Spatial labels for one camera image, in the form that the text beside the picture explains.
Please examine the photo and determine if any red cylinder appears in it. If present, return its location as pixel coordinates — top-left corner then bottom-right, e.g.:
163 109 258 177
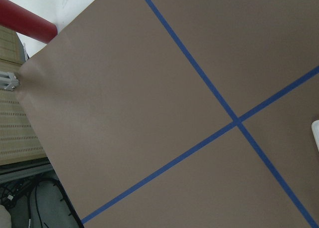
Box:
0 0 58 44

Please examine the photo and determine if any white rack tray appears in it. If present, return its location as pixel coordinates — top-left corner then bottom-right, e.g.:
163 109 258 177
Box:
311 120 319 150

